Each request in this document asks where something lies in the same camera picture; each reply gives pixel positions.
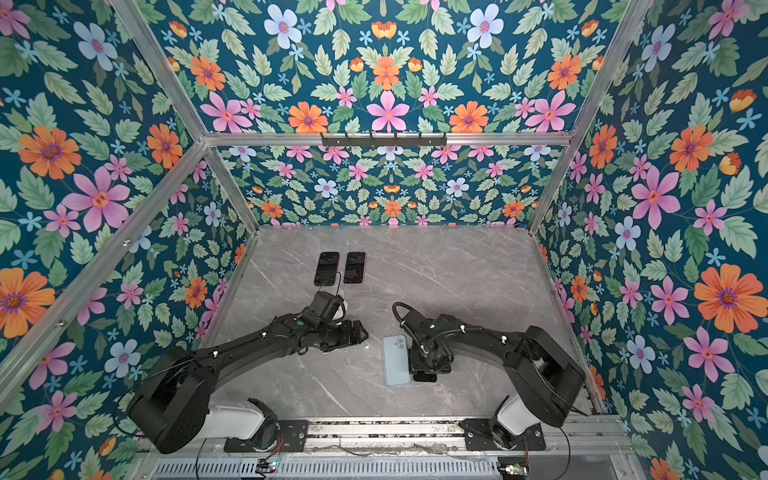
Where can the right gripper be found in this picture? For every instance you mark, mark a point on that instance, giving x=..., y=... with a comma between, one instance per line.
x=415, y=366

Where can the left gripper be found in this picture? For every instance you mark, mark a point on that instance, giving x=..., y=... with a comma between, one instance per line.
x=350, y=339

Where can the black smartphone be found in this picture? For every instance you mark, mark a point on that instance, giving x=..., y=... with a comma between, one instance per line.
x=424, y=377

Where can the pink phone case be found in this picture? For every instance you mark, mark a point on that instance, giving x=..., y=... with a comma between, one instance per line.
x=354, y=268

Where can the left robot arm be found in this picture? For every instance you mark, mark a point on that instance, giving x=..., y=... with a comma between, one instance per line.
x=173, y=407

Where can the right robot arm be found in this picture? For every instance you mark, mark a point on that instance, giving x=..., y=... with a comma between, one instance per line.
x=545, y=378

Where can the aluminium front rail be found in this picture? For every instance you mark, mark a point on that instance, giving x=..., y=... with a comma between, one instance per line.
x=449, y=436

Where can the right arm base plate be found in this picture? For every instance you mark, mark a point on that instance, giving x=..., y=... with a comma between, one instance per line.
x=484, y=434

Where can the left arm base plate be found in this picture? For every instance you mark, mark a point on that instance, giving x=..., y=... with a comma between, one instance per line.
x=272, y=437

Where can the white vented cable duct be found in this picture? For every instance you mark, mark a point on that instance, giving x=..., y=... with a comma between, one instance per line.
x=328, y=468

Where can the black hook rail bracket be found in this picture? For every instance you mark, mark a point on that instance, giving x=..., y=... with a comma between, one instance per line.
x=371, y=140

